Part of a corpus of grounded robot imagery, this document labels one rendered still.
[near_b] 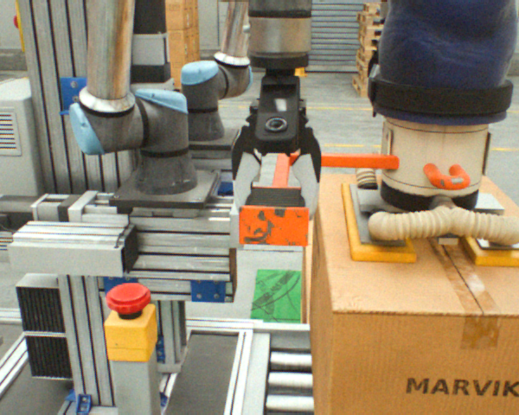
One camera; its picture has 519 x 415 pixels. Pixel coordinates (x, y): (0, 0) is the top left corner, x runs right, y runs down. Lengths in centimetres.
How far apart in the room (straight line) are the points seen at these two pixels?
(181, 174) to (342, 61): 973
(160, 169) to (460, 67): 71
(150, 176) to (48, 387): 104
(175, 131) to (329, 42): 969
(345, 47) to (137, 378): 1020
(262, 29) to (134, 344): 52
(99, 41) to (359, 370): 76
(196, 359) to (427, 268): 138
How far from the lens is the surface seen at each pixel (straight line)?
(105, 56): 116
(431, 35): 90
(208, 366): 211
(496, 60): 93
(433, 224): 86
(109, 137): 124
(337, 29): 1091
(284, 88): 66
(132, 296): 90
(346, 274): 86
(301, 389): 151
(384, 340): 81
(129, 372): 96
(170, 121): 129
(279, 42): 66
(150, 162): 132
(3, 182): 164
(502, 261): 94
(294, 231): 69
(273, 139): 60
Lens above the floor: 149
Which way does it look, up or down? 21 degrees down
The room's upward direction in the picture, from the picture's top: straight up
